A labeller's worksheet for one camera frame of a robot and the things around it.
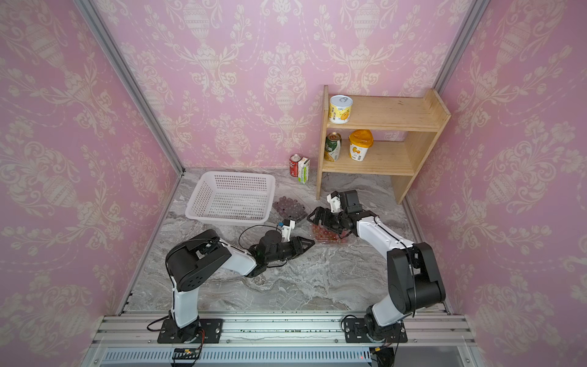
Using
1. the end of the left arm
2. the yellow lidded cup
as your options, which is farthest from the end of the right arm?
the yellow lidded cup

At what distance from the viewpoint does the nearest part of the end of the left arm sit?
74 cm

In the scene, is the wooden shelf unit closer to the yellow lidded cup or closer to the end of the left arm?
the yellow lidded cup
